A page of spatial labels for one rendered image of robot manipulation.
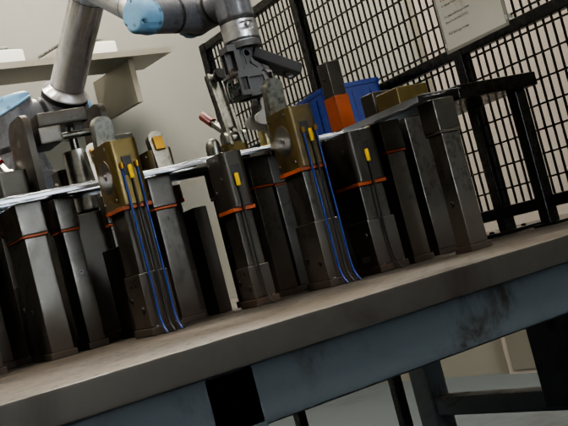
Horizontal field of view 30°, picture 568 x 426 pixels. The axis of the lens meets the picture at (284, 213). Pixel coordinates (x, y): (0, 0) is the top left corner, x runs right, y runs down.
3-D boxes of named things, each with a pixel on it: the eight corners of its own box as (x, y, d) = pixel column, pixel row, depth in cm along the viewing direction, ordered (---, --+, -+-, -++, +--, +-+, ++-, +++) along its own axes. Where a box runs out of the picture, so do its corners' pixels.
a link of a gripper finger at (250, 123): (248, 149, 220) (237, 105, 219) (271, 143, 222) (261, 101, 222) (254, 146, 217) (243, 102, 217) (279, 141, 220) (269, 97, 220)
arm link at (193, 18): (154, 6, 225) (185, -13, 217) (193, 6, 233) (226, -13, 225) (163, 41, 225) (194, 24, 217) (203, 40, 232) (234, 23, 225)
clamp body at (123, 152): (159, 337, 179) (108, 138, 180) (134, 341, 189) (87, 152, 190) (193, 328, 182) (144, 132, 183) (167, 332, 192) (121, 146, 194)
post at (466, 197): (472, 251, 193) (431, 98, 194) (456, 254, 197) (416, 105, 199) (493, 245, 195) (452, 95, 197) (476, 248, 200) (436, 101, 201)
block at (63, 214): (90, 349, 196) (52, 198, 197) (79, 351, 202) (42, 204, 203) (110, 343, 198) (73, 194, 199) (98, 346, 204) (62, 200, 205)
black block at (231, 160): (264, 308, 190) (224, 150, 192) (241, 312, 199) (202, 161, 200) (289, 300, 193) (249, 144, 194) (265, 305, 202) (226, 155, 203)
